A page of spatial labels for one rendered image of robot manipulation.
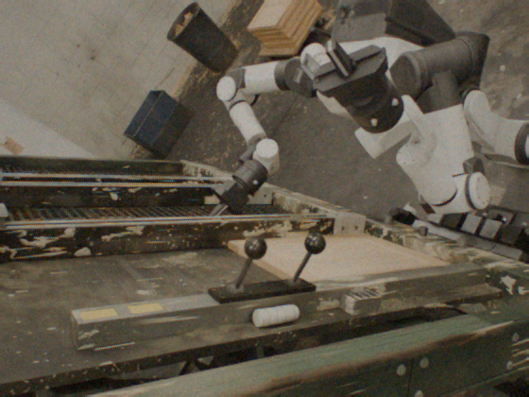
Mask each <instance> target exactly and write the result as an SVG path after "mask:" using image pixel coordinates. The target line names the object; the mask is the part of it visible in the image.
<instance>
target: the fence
mask: <svg viewBox="0 0 529 397"><path fill-rule="evenodd" d="M486 271H487V268H486V267H484V266H479V265H476V264H474V263H472V262H466V263H459V264H453V265H446V266H433V267H426V268H413V269H407V270H401V271H387V272H381V273H374V274H368V275H361V276H348V277H341V278H334V279H327V280H321V281H314V282H311V283H312V284H313V285H316V291H314V292H301V293H296V294H290V295H284V296H279V297H273V298H261V299H254V300H248V301H242V302H232V303H218V302H217V301H216V300H215V299H214V298H212V297H211V296H210V295H209V294H202V295H195V296H189V297H182V298H169V299H162V300H156V301H149V302H131V303H123V304H116V305H110V306H104V307H96V308H83V309H78V310H72V311H71V322H70V336H71V339H72V340H73V341H74V345H75V346H76V348H77V350H85V349H91V348H95V347H100V346H105V345H115V344H120V343H125V342H130V341H134V340H139V339H150V338H154V337H163V336H168V335H178V334H183V333H188V332H193V331H197V330H208V329H213V328H217V327H222V326H227V325H232V324H242V323H247V322H252V321H253V312H254V311H255V310H256V309H261V308H272V307H277V306H282V305H287V304H290V305H291V304H293V305H295V306H296V308H297V309H298V310H299V313H300V314H305V313H310V312H315V311H319V310H325V309H330V308H339V303H340V298H341V293H343V292H354V291H360V290H366V289H368V290H369V291H370V292H374V293H375V294H377V295H379V296H382V298H381V301H383V300H388V299H393V298H402V297H407V296H412V295H417V294H422V293H427V292H437V291H442V290H447V289H452V288H457V287H461V286H471V285H479V284H484V283H485V282H486ZM153 302H158V303H159V304H160V305H161V306H162V308H163V310H157V311H150V312H144V313H138V314H132V313H131V311H130V310H129V308H128V306H133V305H140V304H147V303H153ZM108 308H114V309H115V312H116V313H118V315H119V316H114V317H108V318H102V319H83V318H82V316H80V314H79V313H82V312H89V311H94V310H101V309H108Z"/></svg>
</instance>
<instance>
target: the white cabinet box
mask: <svg viewBox="0 0 529 397"><path fill-rule="evenodd" d="M0 154H20V155H41V156H61V157H81V158H96V157H95V156H94V155H93V154H90V153H89V152H88V151H86V150H85V149H83V148H81V147H79V146H78V145H77V144H73V142H71V141H70V140H68V139H67V138H64V137H63V136H62V135H60V134H59V133H56V132H55V131H53V130H52V129H50V128H48V127H47V126H46V125H44V124H43V123H41V122H39V121H37V120H36V119H35V118H33V117H31V116H30V115H28V114H26V113H25V112H22V111H21V110H20V109H18V108H17V107H14V106H13V105H11V104H10V103H9V102H7V101H5V100H4V99H3V98H1V97H0Z"/></svg>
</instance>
